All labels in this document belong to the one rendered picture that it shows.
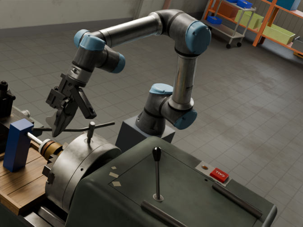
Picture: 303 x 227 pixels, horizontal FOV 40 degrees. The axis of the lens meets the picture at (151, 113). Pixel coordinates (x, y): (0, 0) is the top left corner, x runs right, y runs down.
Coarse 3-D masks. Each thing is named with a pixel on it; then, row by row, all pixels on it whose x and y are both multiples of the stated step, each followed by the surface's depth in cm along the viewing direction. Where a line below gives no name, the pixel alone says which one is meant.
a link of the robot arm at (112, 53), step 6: (108, 48) 146; (108, 54) 141; (114, 54) 143; (120, 54) 148; (108, 60) 141; (114, 60) 143; (120, 60) 146; (102, 66) 141; (108, 66) 143; (114, 66) 144; (120, 66) 146; (108, 72) 148; (114, 72) 148
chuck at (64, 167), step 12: (72, 144) 155; (84, 144) 156; (96, 144) 157; (60, 156) 153; (72, 156) 152; (84, 156) 152; (60, 168) 151; (72, 168) 150; (60, 180) 151; (48, 192) 156; (60, 192) 152; (60, 204) 156
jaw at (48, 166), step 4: (52, 156) 164; (56, 156) 165; (48, 160) 161; (52, 160) 161; (48, 164) 158; (52, 164) 159; (44, 168) 156; (48, 168) 155; (44, 172) 157; (48, 172) 156; (48, 176) 154; (52, 176) 153; (48, 180) 154; (52, 180) 154
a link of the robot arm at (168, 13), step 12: (156, 12) 168; (168, 12) 168; (120, 24) 160; (132, 24) 161; (144, 24) 163; (156, 24) 166; (96, 36) 151; (108, 36) 154; (120, 36) 157; (132, 36) 160; (144, 36) 166
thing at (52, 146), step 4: (44, 144) 169; (48, 144) 169; (52, 144) 168; (56, 144) 169; (44, 148) 168; (48, 148) 167; (52, 148) 167; (56, 148) 167; (60, 148) 169; (40, 152) 170; (44, 152) 168; (48, 152) 167; (52, 152) 166; (56, 152) 167; (60, 152) 168; (44, 156) 168; (48, 156) 167
